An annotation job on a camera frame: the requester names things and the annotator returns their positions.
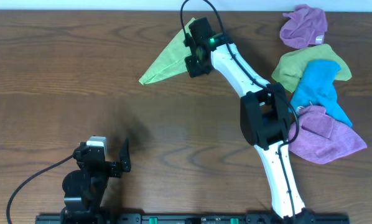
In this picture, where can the small purple cloth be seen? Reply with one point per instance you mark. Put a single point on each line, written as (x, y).
(305, 26)

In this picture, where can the olive green cloth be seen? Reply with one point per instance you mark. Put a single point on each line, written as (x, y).
(291, 66)

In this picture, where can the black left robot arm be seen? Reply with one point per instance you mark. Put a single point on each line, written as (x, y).
(84, 188)

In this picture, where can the blue cloth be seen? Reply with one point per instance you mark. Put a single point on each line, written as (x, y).
(316, 88)

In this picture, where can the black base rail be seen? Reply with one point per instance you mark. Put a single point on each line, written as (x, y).
(251, 218)

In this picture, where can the large purple cloth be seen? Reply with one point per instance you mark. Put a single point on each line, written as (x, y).
(322, 139)

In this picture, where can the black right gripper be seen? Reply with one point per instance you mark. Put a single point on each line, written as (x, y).
(193, 70)

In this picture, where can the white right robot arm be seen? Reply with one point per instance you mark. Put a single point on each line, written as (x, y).
(264, 114)

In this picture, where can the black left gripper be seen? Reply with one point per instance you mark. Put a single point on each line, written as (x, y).
(116, 168)

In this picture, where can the light green cloth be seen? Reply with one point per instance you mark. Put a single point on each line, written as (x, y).
(170, 61)

